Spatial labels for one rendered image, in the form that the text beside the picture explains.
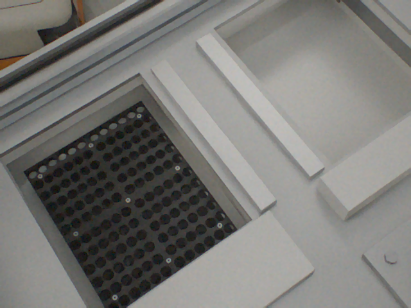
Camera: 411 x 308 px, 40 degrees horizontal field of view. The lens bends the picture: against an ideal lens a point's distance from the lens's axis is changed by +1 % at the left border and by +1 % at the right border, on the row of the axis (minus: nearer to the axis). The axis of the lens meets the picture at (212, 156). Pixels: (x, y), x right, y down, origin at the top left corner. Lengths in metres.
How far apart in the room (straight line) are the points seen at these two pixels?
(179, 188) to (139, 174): 0.05
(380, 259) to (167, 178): 0.27
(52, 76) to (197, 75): 0.18
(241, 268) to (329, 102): 0.33
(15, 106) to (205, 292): 0.31
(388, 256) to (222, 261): 0.17
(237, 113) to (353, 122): 0.21
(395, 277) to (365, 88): 0.33
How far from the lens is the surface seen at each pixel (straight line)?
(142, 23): 0.72
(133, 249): 0.68
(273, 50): 0.88
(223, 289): 0.61
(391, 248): 0.64
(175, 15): 0.75
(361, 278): 0.63
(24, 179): 0.82
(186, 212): 0.69
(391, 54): 0.90
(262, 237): 0.62
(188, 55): 0.74
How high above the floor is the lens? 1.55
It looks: 66 degrees down
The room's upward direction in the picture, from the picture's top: 6 degrees counter-clockwise
